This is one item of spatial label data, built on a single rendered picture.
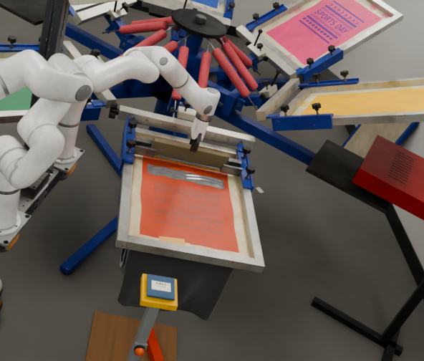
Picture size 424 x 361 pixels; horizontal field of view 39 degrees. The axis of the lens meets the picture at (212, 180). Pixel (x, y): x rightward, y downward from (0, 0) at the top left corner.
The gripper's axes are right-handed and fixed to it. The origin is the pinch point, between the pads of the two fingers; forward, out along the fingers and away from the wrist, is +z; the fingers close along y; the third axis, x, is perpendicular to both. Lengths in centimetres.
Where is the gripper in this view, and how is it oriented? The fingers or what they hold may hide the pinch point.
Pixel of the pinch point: (193, 145)
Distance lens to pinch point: 269.2
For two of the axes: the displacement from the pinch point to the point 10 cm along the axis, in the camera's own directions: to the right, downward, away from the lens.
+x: 9.5, 2.0, 2.3
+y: 0.6, 6.1, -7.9
